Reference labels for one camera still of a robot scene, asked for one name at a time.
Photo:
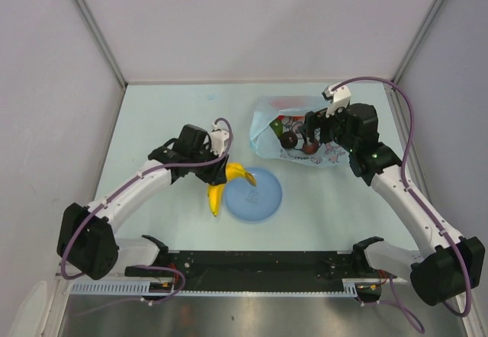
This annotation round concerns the tan fake walnut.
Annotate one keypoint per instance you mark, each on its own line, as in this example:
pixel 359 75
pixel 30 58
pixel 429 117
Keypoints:
pixel 288 140

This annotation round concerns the blue plastic plate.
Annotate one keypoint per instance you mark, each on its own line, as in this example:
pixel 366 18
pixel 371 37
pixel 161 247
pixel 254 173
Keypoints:
pixel 253 204

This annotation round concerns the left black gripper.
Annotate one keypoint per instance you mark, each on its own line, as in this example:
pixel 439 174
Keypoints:
pixel 217 174

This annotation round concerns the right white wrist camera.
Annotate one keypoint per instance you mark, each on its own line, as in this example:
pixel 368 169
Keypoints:
pixel 338 98

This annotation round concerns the aluminium front rail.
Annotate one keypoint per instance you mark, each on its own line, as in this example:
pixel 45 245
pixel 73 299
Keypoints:
pixel 272 271

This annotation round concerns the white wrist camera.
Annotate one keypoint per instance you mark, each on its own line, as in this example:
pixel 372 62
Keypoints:
pixel 220 139
pixel 338 98

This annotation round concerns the white slotted cable duct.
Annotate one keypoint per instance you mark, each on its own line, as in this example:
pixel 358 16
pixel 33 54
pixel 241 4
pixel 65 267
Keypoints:
pixel 150 289

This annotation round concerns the light blue printed plastic bag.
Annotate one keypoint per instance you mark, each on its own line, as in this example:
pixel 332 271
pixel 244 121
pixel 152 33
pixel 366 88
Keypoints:
pixel 266 144

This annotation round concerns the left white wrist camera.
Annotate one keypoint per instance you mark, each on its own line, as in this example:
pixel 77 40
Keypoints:
pixel 220 139

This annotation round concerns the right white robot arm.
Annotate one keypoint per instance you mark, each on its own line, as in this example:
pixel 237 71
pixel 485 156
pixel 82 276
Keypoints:
pixel 445 263

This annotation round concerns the aluminium right side rail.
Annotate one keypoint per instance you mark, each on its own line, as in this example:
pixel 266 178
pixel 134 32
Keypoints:
pixel 400 123

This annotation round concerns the green yellow fake citrus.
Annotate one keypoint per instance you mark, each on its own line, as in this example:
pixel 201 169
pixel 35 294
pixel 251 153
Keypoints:
pixel 277 127

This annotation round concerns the yellow fake banana bunch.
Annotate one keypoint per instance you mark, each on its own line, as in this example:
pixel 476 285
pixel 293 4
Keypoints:
pixel 234 170

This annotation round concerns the aluminium corner post right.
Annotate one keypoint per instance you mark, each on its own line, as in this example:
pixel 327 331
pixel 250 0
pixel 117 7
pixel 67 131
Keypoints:
pixel 421 33

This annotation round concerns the aluminium corner post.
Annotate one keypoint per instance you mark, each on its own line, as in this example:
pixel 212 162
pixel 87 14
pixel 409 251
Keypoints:
pixel 421 33
pixel 100 41

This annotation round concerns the brown round fake fruit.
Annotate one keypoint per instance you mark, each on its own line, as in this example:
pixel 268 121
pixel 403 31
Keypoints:
pixel 311 148

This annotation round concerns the red fake fruit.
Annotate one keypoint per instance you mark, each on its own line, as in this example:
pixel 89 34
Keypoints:
pixel 284 118

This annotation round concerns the aluminium corner post left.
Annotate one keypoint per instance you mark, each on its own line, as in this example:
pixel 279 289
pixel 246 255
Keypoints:
pixel 100 41

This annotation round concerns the aluminium rail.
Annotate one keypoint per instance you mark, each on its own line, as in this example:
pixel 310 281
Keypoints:
pixel 272 271
pixel 400 123

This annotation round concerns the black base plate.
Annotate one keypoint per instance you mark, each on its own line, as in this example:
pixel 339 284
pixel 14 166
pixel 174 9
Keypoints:
pixel 271 271

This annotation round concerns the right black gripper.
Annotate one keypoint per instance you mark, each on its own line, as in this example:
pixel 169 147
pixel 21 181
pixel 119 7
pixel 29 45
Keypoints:
pixel 312 120

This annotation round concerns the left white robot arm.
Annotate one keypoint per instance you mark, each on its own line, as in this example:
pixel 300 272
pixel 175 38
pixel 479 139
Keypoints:
pixel 87 243

